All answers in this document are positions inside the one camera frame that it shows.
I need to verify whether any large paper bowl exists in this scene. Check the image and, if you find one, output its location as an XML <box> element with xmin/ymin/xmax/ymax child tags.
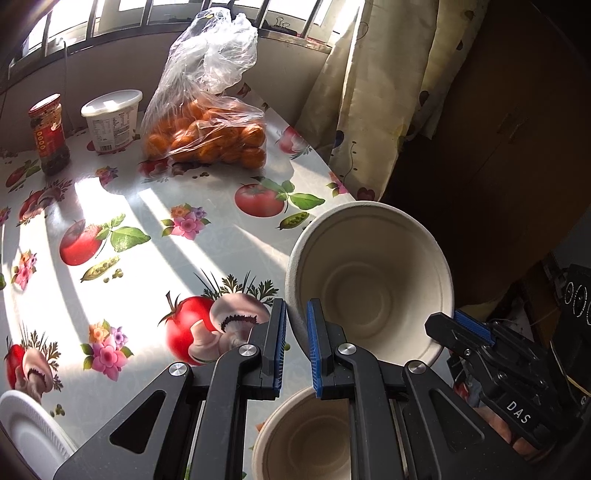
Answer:
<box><xmin>252</xmin><ymin>387</ymin><xmax>352</xmax><ymax>480</ymax></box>

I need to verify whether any white foam plate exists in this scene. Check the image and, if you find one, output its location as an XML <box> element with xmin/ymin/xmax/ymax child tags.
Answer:
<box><xmin>0</xmin><ymin>390</ymin><xmax>77</xmax><ymax>479</ymax></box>

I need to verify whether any right hand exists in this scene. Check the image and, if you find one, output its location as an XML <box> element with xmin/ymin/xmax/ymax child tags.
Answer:
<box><xmin>453</xmin><ymin>382</ymin><xmax>538</xmax><ymax>459</ymax></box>

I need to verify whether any floral fruit print tablecloth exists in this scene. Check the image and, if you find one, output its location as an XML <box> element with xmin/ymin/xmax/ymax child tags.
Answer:
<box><xmin>1</xmin><ymin>111</ymin><xmax>353</xmax><ymax>479</ymax></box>

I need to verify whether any plastic bag of oranges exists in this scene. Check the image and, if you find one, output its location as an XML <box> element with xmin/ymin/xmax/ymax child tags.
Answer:
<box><xmin>140</xmin><ymin>7</ymin><xmax>266</xmax><ymax>170</ymax></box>

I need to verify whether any cream patterned curtain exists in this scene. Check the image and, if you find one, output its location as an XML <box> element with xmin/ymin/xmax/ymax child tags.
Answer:
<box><xmin>295</xmin><ymin>1</ymin><xmax>488</xmax><ymax>200</ymax></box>

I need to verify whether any white plastic tub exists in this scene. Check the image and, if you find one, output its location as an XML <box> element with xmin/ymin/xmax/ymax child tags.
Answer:
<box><xmin>80</xmin><ymin>89</ymin><xmax>143</xmax><ymax>154</ymax></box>

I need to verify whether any window with metal bars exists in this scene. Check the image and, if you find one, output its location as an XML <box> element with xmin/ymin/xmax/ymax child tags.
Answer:
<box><xmin>13</xmin><ymin>0</ymin><xmax>359</xmax><ymax>61</ymax></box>

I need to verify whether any red label sauce jar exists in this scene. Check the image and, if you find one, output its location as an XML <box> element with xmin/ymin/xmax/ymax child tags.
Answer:
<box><xmin>28</xmin><ymin>93</ymin><xmax>70</xmax><ymax>176</ymax></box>

